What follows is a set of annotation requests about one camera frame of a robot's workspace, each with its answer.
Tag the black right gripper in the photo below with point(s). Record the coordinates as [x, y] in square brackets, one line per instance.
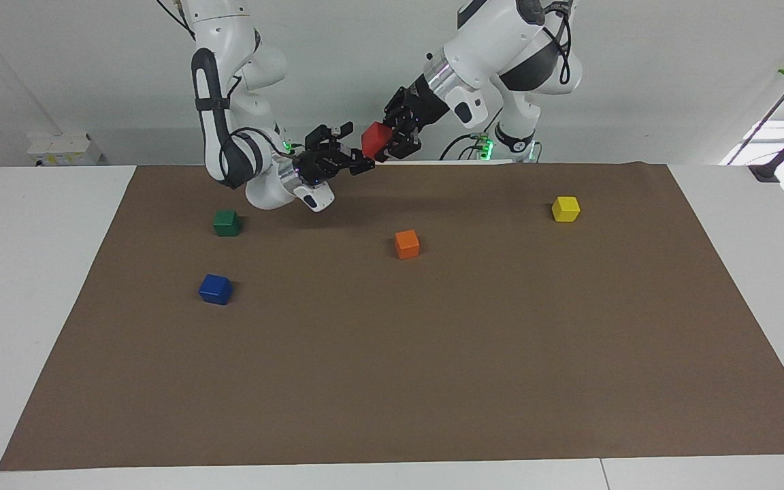
[320, 160]

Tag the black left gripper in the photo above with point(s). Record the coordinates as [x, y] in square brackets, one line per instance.
[419, 105]

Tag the red wooden block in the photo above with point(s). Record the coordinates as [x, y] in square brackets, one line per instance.
[375, 139]

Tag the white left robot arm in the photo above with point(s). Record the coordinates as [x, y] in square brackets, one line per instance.
[494, 41]

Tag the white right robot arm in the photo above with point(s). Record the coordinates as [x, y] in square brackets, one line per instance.
[218, 20]

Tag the orange wooden block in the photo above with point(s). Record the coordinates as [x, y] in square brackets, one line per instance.
[407, 245]

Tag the green wooden block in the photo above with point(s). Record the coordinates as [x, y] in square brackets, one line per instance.
[226, 223]

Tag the yellow wooden block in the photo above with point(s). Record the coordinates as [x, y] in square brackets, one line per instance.
[565, 209]

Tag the blue wooden block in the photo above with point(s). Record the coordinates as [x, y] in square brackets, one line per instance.
[216, 289]

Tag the brown table mat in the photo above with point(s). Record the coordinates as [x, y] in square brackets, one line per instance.
[392, 367]

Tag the white wall box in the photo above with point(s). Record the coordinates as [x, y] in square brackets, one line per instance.
[65, 150]

